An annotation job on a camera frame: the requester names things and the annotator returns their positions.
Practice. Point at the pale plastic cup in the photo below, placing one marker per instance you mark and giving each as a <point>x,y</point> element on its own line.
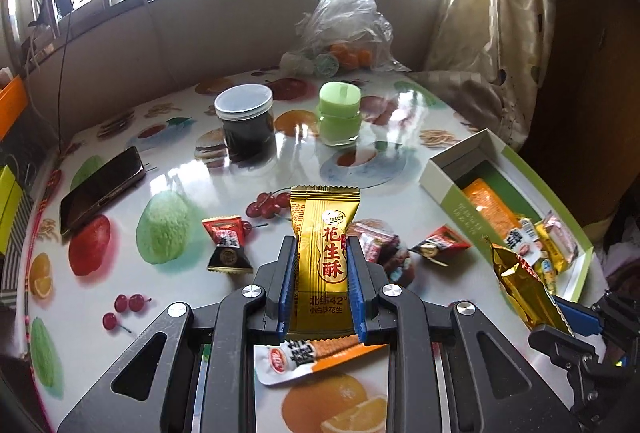
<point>295,63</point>

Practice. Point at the cream patterned curtain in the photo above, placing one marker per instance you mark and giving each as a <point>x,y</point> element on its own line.
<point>490,13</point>

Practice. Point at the orange box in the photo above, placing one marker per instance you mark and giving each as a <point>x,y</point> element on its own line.
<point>11,108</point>

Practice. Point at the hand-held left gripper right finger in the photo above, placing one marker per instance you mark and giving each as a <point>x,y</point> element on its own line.
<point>356,298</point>

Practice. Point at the yellow peanut snack packet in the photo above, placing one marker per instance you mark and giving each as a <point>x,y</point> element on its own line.
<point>325,253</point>

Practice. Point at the yellow-green box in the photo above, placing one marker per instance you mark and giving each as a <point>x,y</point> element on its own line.
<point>7,198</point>

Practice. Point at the clear plastic bag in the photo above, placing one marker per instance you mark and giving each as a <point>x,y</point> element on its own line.
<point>345,8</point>

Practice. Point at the brown wooden cabinet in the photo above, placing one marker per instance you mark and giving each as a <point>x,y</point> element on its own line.
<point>585,63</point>

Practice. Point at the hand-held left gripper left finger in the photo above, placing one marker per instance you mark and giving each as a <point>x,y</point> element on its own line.
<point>284,298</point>

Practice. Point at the green lidded small cup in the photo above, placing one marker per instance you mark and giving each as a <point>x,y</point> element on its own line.
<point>326,64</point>

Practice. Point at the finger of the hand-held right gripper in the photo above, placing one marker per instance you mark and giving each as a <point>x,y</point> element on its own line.
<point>580,320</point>
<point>560,345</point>

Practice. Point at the green and white box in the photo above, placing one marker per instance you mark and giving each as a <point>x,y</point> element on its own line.
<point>465,218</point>

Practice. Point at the black and white striped box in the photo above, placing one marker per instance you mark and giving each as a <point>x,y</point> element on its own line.
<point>15,273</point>

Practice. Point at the fruit printed tablecloth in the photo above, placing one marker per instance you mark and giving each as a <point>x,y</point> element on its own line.
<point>200,193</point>

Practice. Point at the orange fruit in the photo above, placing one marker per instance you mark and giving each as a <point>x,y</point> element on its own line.
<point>339,49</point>
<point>351,59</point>
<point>366,58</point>

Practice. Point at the dark jar with clear lid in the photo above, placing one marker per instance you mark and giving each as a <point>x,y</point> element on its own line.
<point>245,133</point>

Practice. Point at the red triangular snack packet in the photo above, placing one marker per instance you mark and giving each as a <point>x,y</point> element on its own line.
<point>442,243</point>
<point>227,253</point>

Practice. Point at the orange snack packet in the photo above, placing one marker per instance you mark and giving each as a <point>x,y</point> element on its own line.
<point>490,205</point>
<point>300,358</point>

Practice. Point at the green jar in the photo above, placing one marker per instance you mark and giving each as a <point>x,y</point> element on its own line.
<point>339,113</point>

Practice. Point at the black smartphone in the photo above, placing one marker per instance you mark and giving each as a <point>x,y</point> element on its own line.
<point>100,190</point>

